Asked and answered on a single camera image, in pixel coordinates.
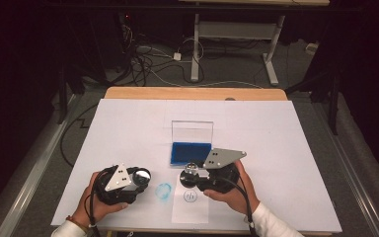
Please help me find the person's white sleeve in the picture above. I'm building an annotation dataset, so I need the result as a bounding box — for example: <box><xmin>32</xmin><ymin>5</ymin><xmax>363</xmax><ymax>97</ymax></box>
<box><xmin>50</xmin><ymin>219</ymin><xmax>88</xmax><ymax>237</ymax></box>
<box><xmin>243</xmin><ymin>201</ymin><xmax>305</xmax><ymax>237</ymax></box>

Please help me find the white metal desk frame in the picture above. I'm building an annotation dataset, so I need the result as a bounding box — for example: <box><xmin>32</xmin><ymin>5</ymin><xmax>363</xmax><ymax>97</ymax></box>
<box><xmin>177</xmin><ymin>0</ymin><xmax>331</xmax><ymax>87</ymax></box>

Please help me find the round black stamp cap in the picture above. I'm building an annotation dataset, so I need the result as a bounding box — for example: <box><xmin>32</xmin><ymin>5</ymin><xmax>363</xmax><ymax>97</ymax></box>
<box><xmin>131</xmin><ymin>167</ymin><xmax>153</xmax><ymax>191</ymax></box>

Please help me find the black stamp with clear knob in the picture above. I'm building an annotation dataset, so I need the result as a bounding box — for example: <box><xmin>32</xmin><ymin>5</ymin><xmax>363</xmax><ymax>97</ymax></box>
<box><xmin>180</xmin><ymin>161</ymin><xmax>202</xmax><ymax>189</ymax></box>

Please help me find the left hand-held gripper cable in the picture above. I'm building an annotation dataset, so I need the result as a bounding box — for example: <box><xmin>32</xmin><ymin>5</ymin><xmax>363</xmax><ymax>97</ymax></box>
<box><xmin>83</xmin><ymin>166</ymin><xmax>119</xmax><ymax>237</ymax></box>

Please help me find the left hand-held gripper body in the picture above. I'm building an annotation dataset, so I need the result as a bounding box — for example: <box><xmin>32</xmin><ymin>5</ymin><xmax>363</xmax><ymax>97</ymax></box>
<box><xmin>93</xmin><ymin>162</ymin><xmax>147</xmax><ymax>205</ymax></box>

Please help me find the white paper sheet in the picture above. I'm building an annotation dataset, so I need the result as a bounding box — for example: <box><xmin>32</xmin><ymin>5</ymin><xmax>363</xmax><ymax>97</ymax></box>
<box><xmin>171</xmin><ymin>174</ymin><xmax>210</xmax><ymax>225</ymax></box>

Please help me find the tangle of black cables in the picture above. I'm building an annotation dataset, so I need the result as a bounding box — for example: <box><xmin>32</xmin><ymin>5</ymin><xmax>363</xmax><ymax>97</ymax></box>
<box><xmin>117</xmin><ymin>23</ymin><xmax>205</xmax><ymax>88</ymax></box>

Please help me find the right hand-held gripper cable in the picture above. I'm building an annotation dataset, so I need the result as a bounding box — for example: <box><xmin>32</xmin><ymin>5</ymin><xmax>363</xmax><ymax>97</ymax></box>
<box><xmin>215</xmin><ymin>177</ymin><xmax>259</xmax><ymax>237</ymax></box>

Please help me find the blue ink pad box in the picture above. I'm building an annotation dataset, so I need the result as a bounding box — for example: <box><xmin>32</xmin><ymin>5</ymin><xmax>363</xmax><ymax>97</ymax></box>
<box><xmin>170</xmin><ymin>119</ymin><xmax>215</xmax><ymax>167</ymax></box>

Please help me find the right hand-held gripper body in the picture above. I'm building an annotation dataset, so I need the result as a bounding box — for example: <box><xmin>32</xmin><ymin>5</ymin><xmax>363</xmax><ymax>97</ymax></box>
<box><xmin>195</xmin><ymin>147</ymin><xmax>248</xmax><ymax>195</ymax></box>

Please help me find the black floor cable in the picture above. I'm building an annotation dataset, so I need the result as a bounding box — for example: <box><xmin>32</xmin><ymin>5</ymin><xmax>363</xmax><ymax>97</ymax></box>
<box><xmin>59</xmin><ymin>104</ymin><xmax>100</xmax><ymax>167</ymax></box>

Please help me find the person's right hand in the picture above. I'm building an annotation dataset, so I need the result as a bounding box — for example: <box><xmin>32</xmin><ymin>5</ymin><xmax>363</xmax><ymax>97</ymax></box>
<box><xmin>202</xmin><ymin>160</ymin><xmax>261</xmax><ymax>215</ymax></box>

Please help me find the black metal stand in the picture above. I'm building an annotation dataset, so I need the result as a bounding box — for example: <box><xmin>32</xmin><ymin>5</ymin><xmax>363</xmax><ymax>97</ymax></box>
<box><xmin>57</xmin><ymin>65</ymin><xmax>69</xmax><ymax>125</ymax></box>

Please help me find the large white board sheet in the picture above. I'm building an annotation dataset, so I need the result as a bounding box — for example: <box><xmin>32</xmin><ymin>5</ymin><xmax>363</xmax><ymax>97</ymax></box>
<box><xmin>50</xmin><ymin>98</ymin><xmax>343</xmax><ymax>235</ymax></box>

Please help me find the small clear blue cap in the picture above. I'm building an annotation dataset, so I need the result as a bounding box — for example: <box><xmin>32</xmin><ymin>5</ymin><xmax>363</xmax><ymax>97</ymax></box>
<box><xmin>154</xmin><ymin>182</ymin><xmax>173</xmax><ymax>201</ymax></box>

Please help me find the hand-held gripper cable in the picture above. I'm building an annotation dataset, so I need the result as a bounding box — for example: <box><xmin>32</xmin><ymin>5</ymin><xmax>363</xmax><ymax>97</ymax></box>
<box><xmin>215</xmin><ymin>177</ymin><xmax>259</xmax><ymax>237</ymax></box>
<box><xmin>83</xmin><ymin>166</ymin><xmax>119</xmax><ymax>237</ymax></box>

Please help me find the person's left hand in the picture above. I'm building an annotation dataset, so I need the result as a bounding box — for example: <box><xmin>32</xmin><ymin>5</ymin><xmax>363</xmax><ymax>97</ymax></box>
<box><xmin>71</xmin><ymin>171</ymin><xmax>130</xmax><ymax>228</ymax></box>

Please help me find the white floor socket box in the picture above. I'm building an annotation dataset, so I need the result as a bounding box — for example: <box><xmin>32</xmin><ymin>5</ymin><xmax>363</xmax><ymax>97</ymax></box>
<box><xmin>305</xmin><ymin>41</ymin><xmax>320</xmax><ymax>55</ymax></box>

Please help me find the aluminium rail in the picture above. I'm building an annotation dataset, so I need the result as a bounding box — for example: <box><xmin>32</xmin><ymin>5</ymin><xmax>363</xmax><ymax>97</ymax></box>
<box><xmin>0</xmin><ymin>93</ymin><xmax>80</xmax><ymax>237</ymax></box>
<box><xmin>312</xmin><ymin>102</ymin><xmax>379</xmax><ymax>237</ymax></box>

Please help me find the person's right white sleeve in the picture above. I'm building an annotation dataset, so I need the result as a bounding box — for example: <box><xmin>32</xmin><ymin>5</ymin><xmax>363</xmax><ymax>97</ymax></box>
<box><xmin>243</xmin><ymin>201</ymin><xmax>305</xmax><ymax>237</ymax></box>

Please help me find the person's left white sleeve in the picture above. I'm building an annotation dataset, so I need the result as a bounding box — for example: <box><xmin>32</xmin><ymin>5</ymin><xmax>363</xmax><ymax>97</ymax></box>
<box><xmin>50</xmin><ymin>219</ymin><xmax>88</xmax><ymax>237</ymax></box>

